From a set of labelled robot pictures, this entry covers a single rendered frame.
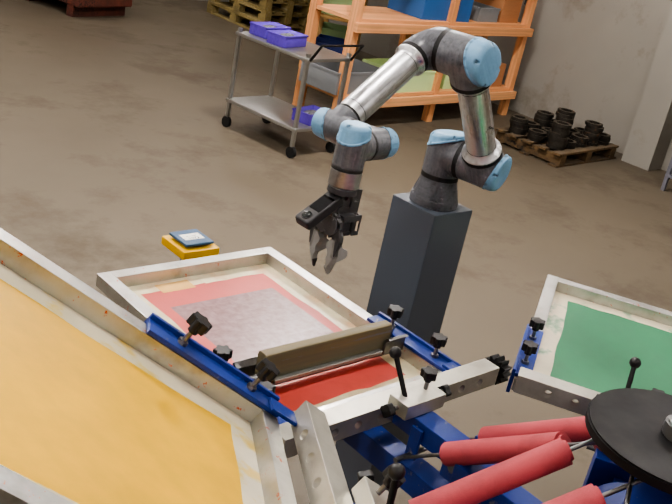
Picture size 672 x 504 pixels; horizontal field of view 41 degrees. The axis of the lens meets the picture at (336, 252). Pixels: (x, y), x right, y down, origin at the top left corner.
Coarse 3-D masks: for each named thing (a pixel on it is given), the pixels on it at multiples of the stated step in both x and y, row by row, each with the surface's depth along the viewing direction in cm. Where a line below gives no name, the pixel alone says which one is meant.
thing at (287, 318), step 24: (216, 288) 254; (240, 288) 257; (264, 288) 260; (264, 312) 246; (288, 312) 249; (312, 312) 252; (288, 336) 237; (312, 336) 239; (384, 360) 235; (336, 384) 220; (360, 384) 222
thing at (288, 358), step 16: (384, 320) 232; (320, 336) 218; (336, 336) 219; (352, 336) 222; (368, 336) 227; (384, 336) 231; (272, 352) 207; (288, 352) 209; (304, 352) 213; (320, 352) 217; (336, 352) 221; (352, 352) 225; (288, 368) 211; (304, 368) 215
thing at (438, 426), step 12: (396, 420) 201; (408, 420) 198; (420, 420) 196; (432, 420) 197; (444, 420) 198; (408, 432) 199; (432, 432) 193; (444, 432) 193; (456, 432) 194; (432, 444) 194
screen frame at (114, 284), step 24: (168, 264) 254; (192, 264) 257; (216, 264) 263; (240, 264) 269; (288, 264) 270; (120, 288) 236; (312, 288) 261; (144, 312) 227; (336, 312) 255; (360, 312) 250; (408, 360) 236
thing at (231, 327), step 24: (192, 288) 251; (168, 312) 236; (192, 312) 239; (216, 312) 241; (240, 312) 244; (192, 336) 227; (216, 336) 230; (240, 336) 232; (264, 336) 234; (240, 360) 221; (288, 384) 215; (312, 384) 217
